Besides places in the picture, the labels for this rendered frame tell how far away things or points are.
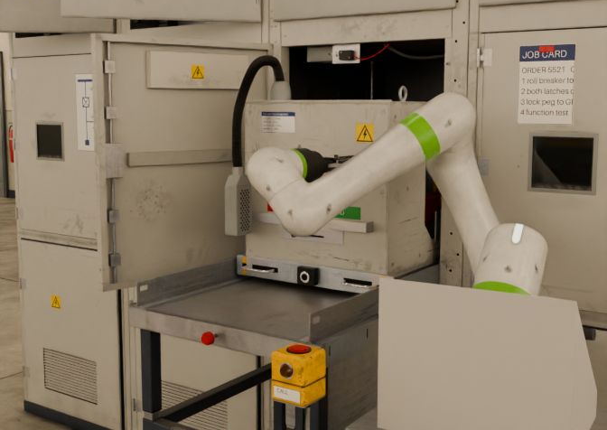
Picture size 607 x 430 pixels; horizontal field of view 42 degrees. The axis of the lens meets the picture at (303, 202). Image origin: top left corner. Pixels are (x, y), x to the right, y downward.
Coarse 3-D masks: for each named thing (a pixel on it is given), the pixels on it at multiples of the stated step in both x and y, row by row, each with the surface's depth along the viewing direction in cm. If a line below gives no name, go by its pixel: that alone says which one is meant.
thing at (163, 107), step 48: (96, 48) 220; (144, 48) 232; (192, 48) 243; (240, 48) 254; (96, 96) 222; (144, 96) 234; (192, 96) 244; (96, 144) 224; (144, 144) 235; (192, 144) 246; (96, 192) 227; (144, 192) 237; (192, 192) 248; (144, 240) 238; (192, 240) 249; (240, 240) 261
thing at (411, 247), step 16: (400, 112) 212; (400, 176) 214; (416, 176) 223; (400, 192) 215; (416, 192) 223; (400, 208) 216; (416, 208) 224; (400, 224) 216; (416, 224) 225; (400, 240) 217; (416, 240) 226; (432, 240) 234; (400, 256) 218; (416, 256) 226; (432, 256) 235; (400, 272) 219
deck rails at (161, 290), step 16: (176, 272) 220; (192, 272) 225; (208, 272) 231; (224, 272) 237; (416, 272) 220; (432, 272) 228; (160, 288) 215; (176, 288) 220; (192, 288) 226; (208, 288) 228; (144, 304) 210; (160, 304) 211; (336, 304) 185; (352, 304) 192; (368, 304) 198; (320, 320) 180; (336, 320) 186; (352, 320) 192; (304, 336) 181; (320, 336) 180
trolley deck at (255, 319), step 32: (224, 288) 230; (256, 288) 230; (288, 288) 230; (320, 288) 230; (160, 320) 204; (192, 320) 197; (224, 320) 196; (256, 320) 196; (288, 320) 197; (256, 352) 187; (352, 352) 187
